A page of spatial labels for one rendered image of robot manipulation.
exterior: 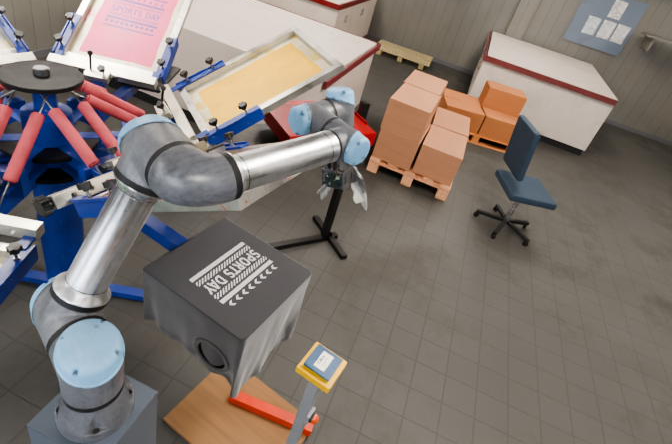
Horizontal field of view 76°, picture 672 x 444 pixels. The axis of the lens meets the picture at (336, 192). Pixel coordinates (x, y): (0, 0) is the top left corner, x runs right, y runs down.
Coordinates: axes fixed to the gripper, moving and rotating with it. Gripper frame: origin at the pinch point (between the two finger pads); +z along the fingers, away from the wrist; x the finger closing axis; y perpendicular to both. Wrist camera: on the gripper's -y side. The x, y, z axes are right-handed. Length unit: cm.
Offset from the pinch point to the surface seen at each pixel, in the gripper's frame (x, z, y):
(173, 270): -65, 37, 16
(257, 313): -30, 47, 10
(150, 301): -74, 51, 22
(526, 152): 25, 75, -290
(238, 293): -41, 44, 8
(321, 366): -1, 54, 14
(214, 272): -54, 40, 6
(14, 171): -129, 4, 29
